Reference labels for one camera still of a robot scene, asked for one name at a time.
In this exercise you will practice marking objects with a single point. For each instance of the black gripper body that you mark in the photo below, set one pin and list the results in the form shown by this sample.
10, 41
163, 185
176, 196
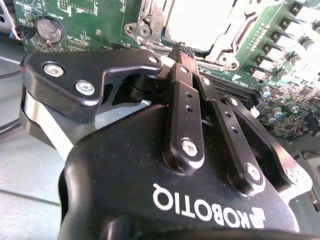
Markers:
125, 190

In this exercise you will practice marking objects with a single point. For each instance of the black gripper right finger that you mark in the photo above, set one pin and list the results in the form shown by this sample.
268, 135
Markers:
232, 140

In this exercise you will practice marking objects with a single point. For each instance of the metal socket cover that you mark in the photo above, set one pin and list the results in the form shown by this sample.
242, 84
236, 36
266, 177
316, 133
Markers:
160, 27

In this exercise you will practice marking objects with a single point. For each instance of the silver CPU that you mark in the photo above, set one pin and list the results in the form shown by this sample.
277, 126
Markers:
200, 17

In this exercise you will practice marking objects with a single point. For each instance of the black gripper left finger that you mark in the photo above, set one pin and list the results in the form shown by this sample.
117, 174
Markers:
75, 72

